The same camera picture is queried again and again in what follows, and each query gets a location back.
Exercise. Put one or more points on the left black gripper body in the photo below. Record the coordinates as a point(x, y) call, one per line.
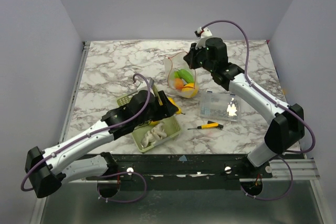
point(157, 113)

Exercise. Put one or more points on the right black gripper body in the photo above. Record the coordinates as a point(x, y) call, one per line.
point(191, 59)

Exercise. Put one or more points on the yellow squash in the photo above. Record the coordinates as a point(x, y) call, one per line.
point(154, 123)

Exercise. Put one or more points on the yellow lemon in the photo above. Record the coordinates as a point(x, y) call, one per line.
point(178, 108)

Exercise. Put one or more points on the green perforated plastic basket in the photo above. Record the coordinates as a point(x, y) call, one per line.
point(141, 125)

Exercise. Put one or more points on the green bitter cucumber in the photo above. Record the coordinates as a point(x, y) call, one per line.
point(186, 76)

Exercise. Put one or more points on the peach fruit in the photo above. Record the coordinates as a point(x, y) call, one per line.
point(178, 83)

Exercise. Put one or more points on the orange fruit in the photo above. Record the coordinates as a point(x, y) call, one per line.
point(189, 87)

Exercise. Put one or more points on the clear zip bag orange zipper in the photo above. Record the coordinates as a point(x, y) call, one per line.
point(180, 78)

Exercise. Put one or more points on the light green pepper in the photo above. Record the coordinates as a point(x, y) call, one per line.
point(176, 74)

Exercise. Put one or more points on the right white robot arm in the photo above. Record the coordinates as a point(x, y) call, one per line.
point(285, 121)

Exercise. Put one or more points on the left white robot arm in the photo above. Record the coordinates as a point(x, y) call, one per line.
point(48, 169)

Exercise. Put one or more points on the white mushroom cluster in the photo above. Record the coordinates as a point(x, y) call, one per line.
point(155, 134)

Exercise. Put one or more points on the clear plastic parts box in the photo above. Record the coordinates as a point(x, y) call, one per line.
point(220, 106)

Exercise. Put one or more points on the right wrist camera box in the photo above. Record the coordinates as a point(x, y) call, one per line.
point(203, 34)

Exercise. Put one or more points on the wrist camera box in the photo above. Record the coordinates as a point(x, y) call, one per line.
point(203, 34)
point(141, 84)

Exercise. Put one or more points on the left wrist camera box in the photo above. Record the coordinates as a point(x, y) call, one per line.
point(141, 84)

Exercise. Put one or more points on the yellow handled screwdriver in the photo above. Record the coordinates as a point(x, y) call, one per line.
point(209, 125)

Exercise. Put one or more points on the black mounting rail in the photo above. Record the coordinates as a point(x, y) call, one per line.
point(181, 172)

